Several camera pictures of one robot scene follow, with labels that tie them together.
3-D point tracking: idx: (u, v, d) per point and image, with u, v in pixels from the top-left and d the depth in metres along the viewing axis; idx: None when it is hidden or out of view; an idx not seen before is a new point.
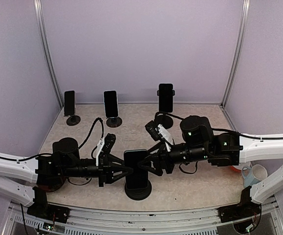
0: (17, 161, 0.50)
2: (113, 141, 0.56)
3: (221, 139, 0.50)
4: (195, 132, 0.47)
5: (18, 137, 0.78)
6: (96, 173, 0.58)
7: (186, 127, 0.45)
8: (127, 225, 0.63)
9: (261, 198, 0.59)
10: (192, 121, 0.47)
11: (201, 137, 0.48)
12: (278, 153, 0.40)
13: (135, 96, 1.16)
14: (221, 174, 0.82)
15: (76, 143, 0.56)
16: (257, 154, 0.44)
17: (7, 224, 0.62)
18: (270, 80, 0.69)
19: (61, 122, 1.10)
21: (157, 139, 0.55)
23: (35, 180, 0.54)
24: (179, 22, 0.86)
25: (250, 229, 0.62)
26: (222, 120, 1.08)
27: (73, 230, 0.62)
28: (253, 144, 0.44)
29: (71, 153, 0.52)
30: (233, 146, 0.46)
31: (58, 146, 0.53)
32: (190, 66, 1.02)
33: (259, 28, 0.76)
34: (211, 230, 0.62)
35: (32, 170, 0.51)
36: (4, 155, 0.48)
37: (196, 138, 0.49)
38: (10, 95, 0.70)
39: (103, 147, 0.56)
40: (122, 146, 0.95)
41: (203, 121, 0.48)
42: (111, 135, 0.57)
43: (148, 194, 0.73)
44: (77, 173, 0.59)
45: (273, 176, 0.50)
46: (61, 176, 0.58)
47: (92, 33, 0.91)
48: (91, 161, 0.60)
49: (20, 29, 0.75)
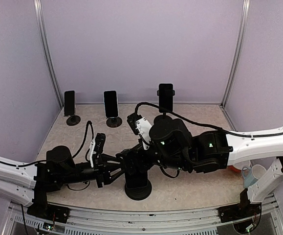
0: (17, 166, 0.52)
2: (103, 140, 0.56)
3: (205, 141, 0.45)
4: (170, 140, 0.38)
5: (19, 138, 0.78)
6: (93, 175, 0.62)
7: (158, 136, 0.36)
8: (127, 225, 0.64)
9: (259, 199, 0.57)
10: (163, 128, 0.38)
11: (179, 145, 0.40)
12: (270, 151, 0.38)
13: (135, 96, 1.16)
14: (221, 174, 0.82)
15: (69, 151, 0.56)
16: (247, 154, 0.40)
17: (7, 224, 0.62)
18: (270, 80, 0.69)
19: (61, 122, 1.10)
21: (135, 133, 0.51)
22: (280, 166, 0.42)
23: (33, 185, 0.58)
24: (179, 23, 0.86)
25: (250, 229, 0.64)
26: (222, 120, 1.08)
27: (73, 230, 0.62)
28: (244, 144, 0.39)
29: (62, 164, 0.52)
30: (221, 147, 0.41)
31: (52, 155, 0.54)
32: (190, 66, 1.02)
33: (259, 28, 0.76)
34: (211, 230, 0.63)
35: (30, 176, 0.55)
36: (4, 160, 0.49)
37: (172, 146, 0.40)
38: (10, 95, 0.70)
39: (95, 148, 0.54)
40: (122, 146, 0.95)
41: (177, 124, 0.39)
42: (100, 134, 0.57)
43: (148, 195, 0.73)
44: (76, 178, 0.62)
45: (267, 176, 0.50)
46: (58, 183, 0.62)
47: (92, 33, 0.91)
48: (86, 164, 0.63)
49: (20, 29, 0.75)
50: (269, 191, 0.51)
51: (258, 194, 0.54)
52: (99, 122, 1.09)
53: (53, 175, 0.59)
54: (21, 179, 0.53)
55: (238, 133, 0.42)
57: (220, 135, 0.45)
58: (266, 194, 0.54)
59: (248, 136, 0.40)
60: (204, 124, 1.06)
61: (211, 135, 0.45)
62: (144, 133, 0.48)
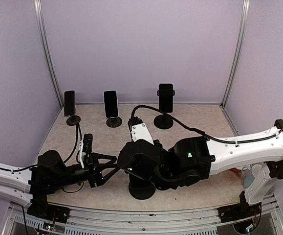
0: (11, 171, 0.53)
2: (91, 140, 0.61)
3: (184, 151, 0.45)
4: (139, 161, 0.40)
5: (19, 138, 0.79)
6: (84, 175, 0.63)
7: (122, 163, 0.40)
8: (127, 225, 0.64)
9: (255, 199, 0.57)
10: (127, 152, 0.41)
11: (149, 165, 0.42)
12: (256, 155, 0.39)
13: (135, 96, 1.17)
14: (221, 174, 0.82)
15: (59, 154, 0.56)
16: (232, 161, 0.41)
17: (7, 224, 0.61)
18: (270, 81, 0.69)
19: (61, 122, 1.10)
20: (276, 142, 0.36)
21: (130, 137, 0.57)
22: (268, 172, 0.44)
23: (29, 189, 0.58)
24: (179, 23, 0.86)
25: (250, 229, 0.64)
26: (222, 120, 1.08)
27: (73, 230, 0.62)
28: (228, 151, 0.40)
29: (52, 168, 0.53)
30: (200, 157, 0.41)
31: (41, 160, 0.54)
32: (190, 66, 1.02)
33: (260, 28, 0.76)
34: (211, 230, 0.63)
35: (25, 180, 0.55)
36: None
37: (142, 167, 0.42)
38: (10, 96, 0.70)
39: (83, 148, 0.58)
40: (122, 146, 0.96)
41: (140, 145, 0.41)
42: (87, 135, 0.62)
43: (152, 194, 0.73)
44: (68, 180, 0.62)
45: (257, 179, 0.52)
46: (51, 187, 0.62)
47: (92, 33, 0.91)
48: (77, 166, 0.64)
49: (21, 30, 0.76)
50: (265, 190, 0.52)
51: (254, 194, 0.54)
52: (99, 122, 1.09)
53: (46, 178, 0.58)
54: (16, 183, 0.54)
55: (222, 141, 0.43)
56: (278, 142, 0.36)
57: (199, 142, 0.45)
58: (261, 194, 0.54)
59: (232, 143, 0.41)
60: (203, 124, 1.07)
61: (190, 142, 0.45)
62: (135, 136, 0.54)
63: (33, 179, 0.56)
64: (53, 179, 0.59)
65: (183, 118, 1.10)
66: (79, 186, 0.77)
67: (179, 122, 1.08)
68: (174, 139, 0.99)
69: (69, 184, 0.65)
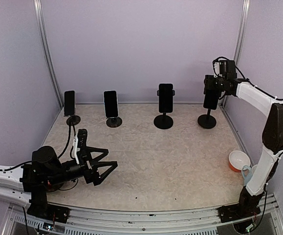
0: (3, 170, 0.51)
2: (85, 135, 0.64)
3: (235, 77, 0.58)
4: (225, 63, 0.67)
5: (18, 137, 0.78)
6: (79, 172, 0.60)
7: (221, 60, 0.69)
8: (127, 225, 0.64)
9: (253, 185, 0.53)
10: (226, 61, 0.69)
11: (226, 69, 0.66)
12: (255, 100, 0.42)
13: (135, 96, 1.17)
14: (221, 174, 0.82)
15: (54, 151, 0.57)
16: (245, 93, 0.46)
17: (7, 224, 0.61)
18: (269, 81, 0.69)
19: (61, 122, 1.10)
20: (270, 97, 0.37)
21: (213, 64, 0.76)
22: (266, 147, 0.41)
23: (23, 187, 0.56)
24: (179, 22, 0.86)
25: (250, 230, 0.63)
26: (222, 120, 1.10)
27: (73, 231, 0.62)
28: (249, 86, 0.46)
29: (47, 164, 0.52)
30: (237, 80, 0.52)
31: (35, 155, 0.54)
32: (190, 66, 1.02)
33: (259, 28, 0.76)
34: (211, 230, 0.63)
35: (16, 178, 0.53)
36: None
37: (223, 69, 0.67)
38: (10, 96, 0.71)
39: (78, 144, 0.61)
40: (122, 146, 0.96)
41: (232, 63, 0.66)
42: (82, 131, 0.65)
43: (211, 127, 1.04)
44: (63, 177, 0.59)
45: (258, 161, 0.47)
46: (46, 184, 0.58)
47: (92, 32, 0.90)
48: (73, 162, 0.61)
49: (20, 29, 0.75)
50: (264, 180, 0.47)
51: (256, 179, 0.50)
52: (99, 122, 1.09)
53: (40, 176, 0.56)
54: (10, 182, 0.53)
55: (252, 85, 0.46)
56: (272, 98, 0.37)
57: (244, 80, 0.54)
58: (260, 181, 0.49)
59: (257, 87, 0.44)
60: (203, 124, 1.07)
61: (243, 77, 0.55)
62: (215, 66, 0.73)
63: (26, 177, 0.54)
64: (47, 176, 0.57)
65: (182, 119, 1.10)
66: (74, 182, 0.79)
67: (179, 122, 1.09)
68: (174, 139, 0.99)
69: (64, 182, 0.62)
